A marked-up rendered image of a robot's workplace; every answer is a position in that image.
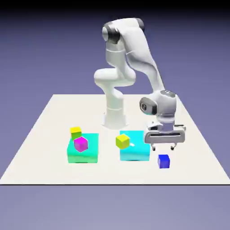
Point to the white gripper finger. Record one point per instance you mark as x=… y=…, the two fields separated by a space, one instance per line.
x=153 y=147
x=173 y=146

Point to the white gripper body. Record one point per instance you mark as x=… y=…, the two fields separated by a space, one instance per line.
x=164 y=137

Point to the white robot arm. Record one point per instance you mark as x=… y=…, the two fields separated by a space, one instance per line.
x=136 y=53

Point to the small blue cube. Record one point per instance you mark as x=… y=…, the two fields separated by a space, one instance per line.
x=163 y=161

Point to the small yellow cube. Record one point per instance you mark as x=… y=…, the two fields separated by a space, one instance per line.
x=122 y=141
x=76 y=132

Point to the small magenta cube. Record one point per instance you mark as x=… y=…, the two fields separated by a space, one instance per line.
x=81 y=144

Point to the large cyan box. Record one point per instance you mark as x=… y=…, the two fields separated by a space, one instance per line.
x=135 y=151

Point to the large green box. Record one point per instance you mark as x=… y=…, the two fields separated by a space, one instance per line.
x=84 y=153

